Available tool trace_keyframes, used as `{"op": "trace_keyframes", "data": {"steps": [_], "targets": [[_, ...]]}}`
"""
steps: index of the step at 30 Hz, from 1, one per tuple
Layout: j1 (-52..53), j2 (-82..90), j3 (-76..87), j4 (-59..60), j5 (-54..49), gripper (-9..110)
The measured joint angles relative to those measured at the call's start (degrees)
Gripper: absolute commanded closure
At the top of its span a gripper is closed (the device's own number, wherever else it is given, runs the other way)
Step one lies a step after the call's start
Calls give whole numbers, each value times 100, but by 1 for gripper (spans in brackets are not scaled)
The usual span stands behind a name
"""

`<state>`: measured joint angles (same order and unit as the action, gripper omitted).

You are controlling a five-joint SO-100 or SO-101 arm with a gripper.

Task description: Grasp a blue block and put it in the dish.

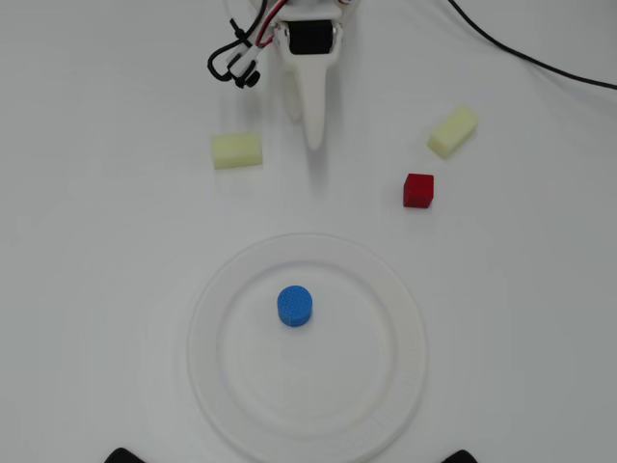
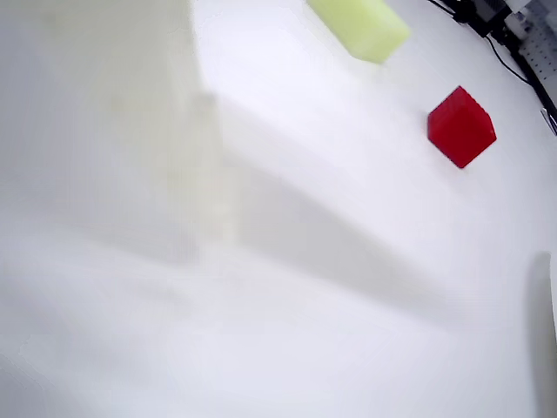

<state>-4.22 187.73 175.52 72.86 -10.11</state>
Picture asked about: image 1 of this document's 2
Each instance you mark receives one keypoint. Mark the red cube block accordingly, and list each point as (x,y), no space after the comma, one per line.
(418,191)

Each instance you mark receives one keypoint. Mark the blue cylinder block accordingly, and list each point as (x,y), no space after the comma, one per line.
(294,306)

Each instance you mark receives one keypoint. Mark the black stand foot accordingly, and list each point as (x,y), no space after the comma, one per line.
(123,456)
(460,457)

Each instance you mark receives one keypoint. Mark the white round plate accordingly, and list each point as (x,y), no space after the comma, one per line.
(337,366)

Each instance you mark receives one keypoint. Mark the pale yellow foam block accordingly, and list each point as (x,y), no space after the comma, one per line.
(453,131)
(237,150)

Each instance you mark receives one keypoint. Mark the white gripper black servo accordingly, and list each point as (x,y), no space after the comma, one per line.
(308,40)

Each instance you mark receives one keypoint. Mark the small white black camera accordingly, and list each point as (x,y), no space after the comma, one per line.
(243,60)

